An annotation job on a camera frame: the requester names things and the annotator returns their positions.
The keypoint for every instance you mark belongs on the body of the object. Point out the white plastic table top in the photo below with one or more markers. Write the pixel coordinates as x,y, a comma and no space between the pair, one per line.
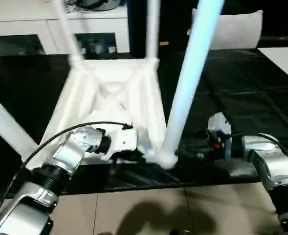
114,93

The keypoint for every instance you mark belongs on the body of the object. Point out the white plastic table leg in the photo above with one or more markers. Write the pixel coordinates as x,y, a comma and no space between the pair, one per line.
9,127
152,29
192,63
68,34

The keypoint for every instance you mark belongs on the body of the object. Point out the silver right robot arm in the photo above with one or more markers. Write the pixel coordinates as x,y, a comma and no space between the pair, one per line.
276,166

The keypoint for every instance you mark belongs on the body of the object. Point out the black work mat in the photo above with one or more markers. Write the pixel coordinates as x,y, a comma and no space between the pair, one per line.
251,98

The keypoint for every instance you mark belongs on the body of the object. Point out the white flat board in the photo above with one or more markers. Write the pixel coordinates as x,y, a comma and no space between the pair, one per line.
285,61

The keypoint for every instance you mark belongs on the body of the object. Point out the small yellow label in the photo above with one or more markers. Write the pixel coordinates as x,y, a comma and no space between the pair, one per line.
163,43

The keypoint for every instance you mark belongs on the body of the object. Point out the light grey pillow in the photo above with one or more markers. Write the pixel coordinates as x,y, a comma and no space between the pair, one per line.
232,29

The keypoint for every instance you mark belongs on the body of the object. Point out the grey round helmet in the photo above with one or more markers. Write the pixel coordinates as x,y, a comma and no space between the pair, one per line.
97,4

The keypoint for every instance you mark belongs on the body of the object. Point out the white glass-door cabinet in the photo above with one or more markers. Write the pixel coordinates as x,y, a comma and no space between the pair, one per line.
36,24

